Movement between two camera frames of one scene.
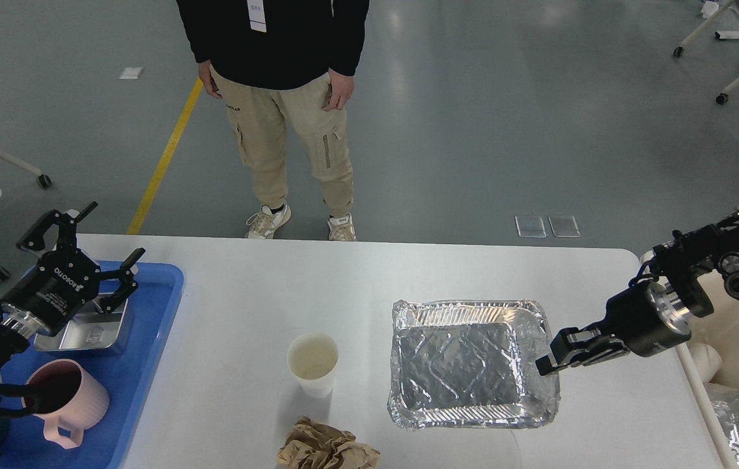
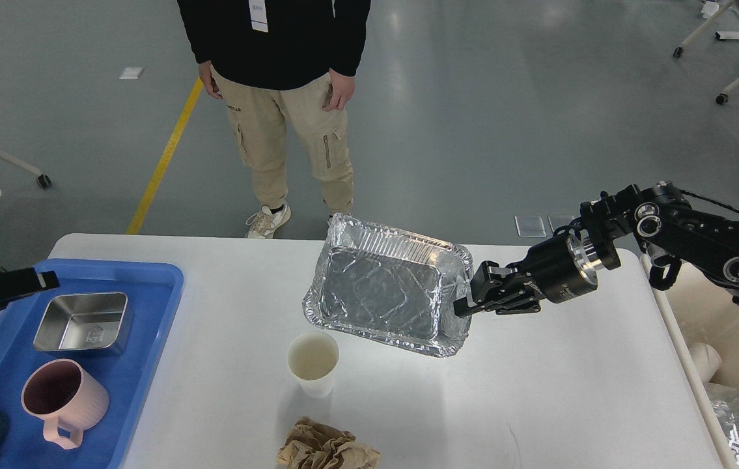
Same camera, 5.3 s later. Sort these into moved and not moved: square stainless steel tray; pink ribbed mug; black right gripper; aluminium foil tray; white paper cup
Moved: black right gripper; aluminium foil tray
Not moved: square stainless steel tray; white paper cup; pink ribbed mug
